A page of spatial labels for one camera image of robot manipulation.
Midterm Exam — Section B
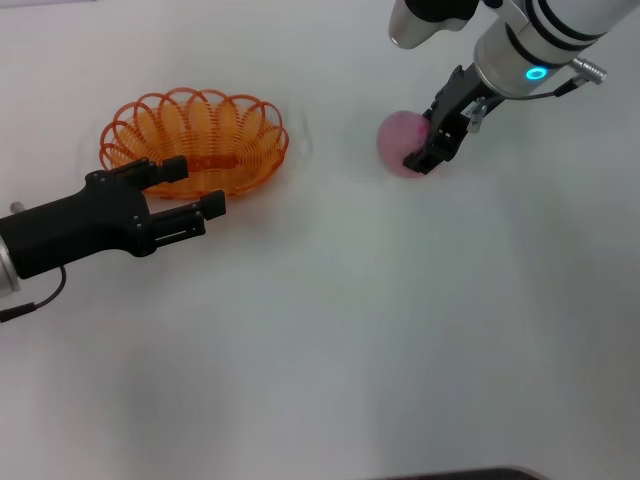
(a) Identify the silver right gripper elbow connector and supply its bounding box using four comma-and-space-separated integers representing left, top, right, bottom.
464, 98, 490, 134

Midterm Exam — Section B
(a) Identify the orange plastic woven basket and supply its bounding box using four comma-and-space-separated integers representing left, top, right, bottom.
99, 88, 290, 200

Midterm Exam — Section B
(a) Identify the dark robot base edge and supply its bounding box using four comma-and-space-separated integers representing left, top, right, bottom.
384, 467, 546, 480

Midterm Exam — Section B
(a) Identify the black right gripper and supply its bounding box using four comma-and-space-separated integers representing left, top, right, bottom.
402, 64, 504, 175

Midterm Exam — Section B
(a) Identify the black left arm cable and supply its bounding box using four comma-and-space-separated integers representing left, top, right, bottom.
0, 267, 67, 323

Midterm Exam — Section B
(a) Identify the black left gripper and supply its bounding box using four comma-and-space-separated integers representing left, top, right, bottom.
0, 155, 227, 280

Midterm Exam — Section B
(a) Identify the pink peach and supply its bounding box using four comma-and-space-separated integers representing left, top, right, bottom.
375, 110, 444, 179

